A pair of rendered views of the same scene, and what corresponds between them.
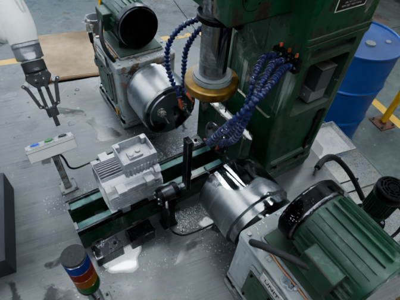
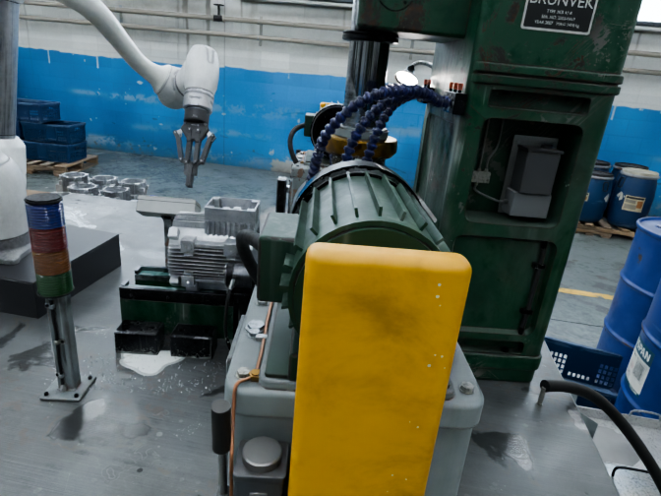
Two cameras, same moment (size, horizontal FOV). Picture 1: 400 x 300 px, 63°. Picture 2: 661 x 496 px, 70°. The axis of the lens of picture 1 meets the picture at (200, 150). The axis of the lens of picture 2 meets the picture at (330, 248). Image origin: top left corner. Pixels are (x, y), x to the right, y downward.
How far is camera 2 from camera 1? 0.78 m
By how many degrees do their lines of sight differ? 38
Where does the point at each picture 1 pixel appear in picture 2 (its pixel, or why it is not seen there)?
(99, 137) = not seen: hidden behind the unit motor
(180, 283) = (187, 416)
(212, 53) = (352, 83)
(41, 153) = (152, 204)
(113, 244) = (150, 329)
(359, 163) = not seen: outside the picture
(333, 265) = (290, 228)
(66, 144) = (183, 207)
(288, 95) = (455, 165)
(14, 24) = (195, 68)
